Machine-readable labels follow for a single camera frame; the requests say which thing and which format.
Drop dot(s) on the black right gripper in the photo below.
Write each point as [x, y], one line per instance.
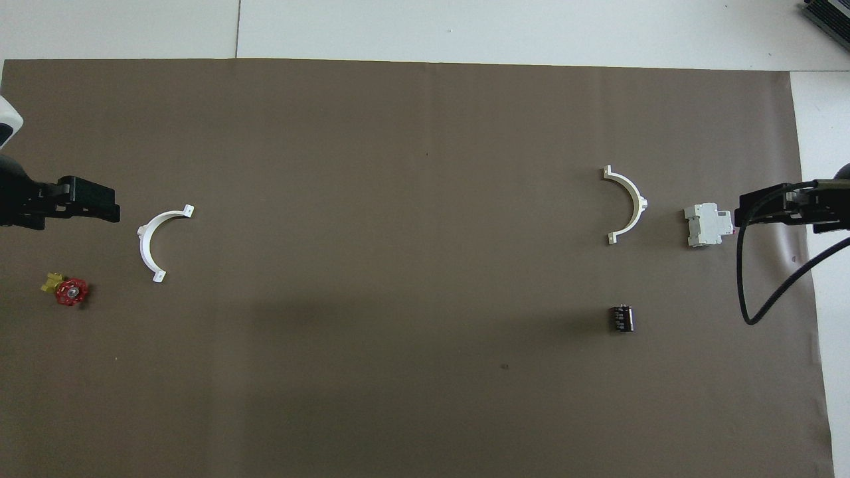
[830, 202]

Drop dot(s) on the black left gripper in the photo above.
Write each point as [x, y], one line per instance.
[20, 199]

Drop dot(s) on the white half pipe clamp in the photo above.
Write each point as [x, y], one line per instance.
[144, 242]
[636, 206]

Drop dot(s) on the white circuit breaker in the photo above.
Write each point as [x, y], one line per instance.
[707, 226]

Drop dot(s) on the red handwheel yellow valve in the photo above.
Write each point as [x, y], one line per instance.
[71, 292]

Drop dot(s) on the black cylindrical capacitor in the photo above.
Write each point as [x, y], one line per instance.
[622, 318]

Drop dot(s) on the dark ribbed device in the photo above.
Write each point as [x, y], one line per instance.
[830, 16]

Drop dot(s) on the brown paper table mat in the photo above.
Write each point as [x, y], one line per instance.
[398, 199]

